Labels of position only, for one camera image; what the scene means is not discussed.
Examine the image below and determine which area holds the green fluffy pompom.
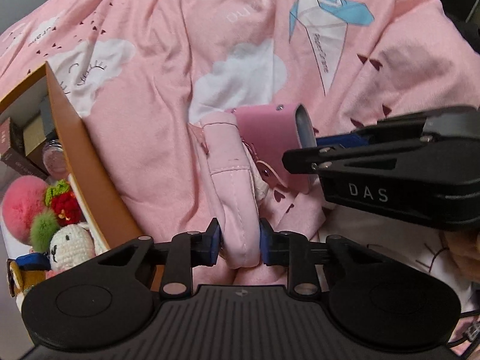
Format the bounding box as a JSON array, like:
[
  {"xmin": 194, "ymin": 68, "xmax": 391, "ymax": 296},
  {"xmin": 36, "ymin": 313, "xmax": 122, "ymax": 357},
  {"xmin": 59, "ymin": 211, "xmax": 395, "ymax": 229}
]
[{"xmin": 30, "ymin": 212, "xmax": 61, "ymax": 254}]

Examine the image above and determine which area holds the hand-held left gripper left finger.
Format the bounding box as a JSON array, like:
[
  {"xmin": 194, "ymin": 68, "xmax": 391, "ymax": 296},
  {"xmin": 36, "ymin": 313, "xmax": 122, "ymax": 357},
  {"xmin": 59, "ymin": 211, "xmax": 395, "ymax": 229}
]
[{"xmin": 95, "ymin": 217, "xmax": 222, "ymax": 301}]

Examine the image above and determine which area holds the pink fluffy pompom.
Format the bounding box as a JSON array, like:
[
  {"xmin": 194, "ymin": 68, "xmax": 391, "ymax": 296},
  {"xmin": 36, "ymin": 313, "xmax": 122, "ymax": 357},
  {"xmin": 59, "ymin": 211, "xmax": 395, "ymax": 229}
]
[{"xmin": 0, "ymin": 175, "xmax": 49, "ymax": 246}]

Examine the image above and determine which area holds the pink printed blanket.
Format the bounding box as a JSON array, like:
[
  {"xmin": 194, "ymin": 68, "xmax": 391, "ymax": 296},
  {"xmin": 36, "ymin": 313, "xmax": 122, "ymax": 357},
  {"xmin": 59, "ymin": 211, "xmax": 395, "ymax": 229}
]
[{"xmin": 0, "ymin": 0, "xmax": 480, "ymax": 360}]

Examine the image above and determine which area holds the gold brown gift box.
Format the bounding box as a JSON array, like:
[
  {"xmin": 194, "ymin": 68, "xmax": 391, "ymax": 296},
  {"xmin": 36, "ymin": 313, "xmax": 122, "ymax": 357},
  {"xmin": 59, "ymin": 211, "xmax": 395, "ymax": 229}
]
[{"xmin": 22, "ymin": 114, "xmax": 57, "ymax": 158}]

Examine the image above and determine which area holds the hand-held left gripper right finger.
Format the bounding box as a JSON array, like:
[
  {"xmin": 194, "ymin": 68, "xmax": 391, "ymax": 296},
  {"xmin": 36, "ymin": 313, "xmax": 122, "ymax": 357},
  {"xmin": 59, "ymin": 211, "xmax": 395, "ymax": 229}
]
[{"xmin": 259, "ymin": 218, "xmax": 379, "ymax": 297}]

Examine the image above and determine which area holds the yellow blue plush toy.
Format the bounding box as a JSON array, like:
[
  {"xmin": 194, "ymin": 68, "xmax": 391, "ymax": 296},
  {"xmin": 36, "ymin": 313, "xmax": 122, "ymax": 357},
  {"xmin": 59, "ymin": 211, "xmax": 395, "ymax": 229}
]
[{"xmin": 5, "ymin": 251, "xmax": 51, "ymax": 308}]

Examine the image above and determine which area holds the crocheted red strawberry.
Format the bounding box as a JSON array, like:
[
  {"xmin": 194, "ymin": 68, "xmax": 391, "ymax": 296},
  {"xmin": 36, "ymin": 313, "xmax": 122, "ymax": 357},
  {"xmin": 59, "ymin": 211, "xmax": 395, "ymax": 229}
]
[{"xmin": 45, "ymin": 180, "xmax": 84, "ymax": 227}]

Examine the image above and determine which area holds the dark cable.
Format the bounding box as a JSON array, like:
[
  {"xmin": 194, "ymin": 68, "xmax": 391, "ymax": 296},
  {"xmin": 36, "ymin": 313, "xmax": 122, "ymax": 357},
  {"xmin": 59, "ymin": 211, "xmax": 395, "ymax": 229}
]
[{"xmin": 448, "ymin": 309, "xmax": 480, "ymax": 349}]

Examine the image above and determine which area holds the dark brown printed box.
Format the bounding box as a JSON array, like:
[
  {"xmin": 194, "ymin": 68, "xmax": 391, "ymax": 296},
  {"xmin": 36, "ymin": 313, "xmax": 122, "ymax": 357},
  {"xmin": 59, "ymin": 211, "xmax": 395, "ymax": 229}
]
[{"xmin": 0, "ymin": 116, "xmax": 49, "ymax": 181}]

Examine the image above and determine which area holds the pink handbag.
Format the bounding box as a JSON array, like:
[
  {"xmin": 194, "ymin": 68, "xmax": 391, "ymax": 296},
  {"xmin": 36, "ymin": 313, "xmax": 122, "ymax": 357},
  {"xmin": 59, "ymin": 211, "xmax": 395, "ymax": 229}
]
[{"xmin": 187, "ymin": 103, "xmax": 319, "ymax": 271}]

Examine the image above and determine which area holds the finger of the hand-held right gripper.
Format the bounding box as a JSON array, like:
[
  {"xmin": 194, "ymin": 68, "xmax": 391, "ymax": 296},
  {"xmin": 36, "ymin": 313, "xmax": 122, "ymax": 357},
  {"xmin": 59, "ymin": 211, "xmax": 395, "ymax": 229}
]
[
  {"xmin": 316, "ymin": 118, "xmax": 428, "ymax": 149},
  {"xmin": 282, "ymin": 145, "xmax": 398, "ymax": 176}
]

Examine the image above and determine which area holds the clear glass jar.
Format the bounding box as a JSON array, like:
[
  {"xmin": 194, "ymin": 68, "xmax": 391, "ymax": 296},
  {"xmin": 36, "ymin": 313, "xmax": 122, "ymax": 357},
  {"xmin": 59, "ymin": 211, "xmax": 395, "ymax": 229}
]
[{"xmin": 41, "ymin": 139, "xmax": 70, "ymax": 181}]

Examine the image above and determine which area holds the white crocheted bunny toy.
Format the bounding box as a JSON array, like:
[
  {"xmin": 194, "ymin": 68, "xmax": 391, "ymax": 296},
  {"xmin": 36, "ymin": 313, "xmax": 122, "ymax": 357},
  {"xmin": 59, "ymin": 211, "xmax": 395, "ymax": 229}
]
[{"xmin": 47, "ymin": 223, "xmax": 109, "ymax": 272}]

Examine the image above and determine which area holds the person's right hand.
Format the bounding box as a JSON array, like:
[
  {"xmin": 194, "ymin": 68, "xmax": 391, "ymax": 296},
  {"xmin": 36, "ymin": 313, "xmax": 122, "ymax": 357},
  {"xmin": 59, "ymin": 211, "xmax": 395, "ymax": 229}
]
[{"xmin": 444, "ymin": 229, "xmax": 480, "ymax": 282}]

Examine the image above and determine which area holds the orange cardboard box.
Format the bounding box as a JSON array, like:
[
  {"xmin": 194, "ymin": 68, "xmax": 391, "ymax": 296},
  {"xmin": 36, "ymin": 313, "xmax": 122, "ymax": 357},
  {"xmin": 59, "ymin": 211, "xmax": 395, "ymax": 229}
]
[{"xmin": 0, "ymin": 61, "xmax": 167, "ymax": 295}]

